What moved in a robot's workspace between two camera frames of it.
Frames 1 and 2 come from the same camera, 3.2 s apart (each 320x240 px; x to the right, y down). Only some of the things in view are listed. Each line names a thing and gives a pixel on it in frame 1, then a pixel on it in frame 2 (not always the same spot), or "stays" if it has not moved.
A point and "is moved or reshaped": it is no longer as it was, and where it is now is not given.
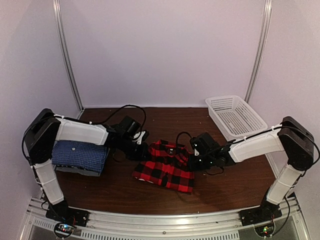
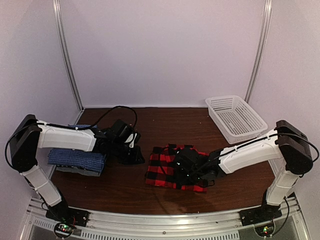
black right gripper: (192, 166) -> (181, 179)
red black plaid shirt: (169, 166) is moved or reshaped
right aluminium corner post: (266, 26) stays
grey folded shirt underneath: (83, 171) stays
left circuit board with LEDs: (64, 229) stays
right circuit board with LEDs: (265, 231) stays
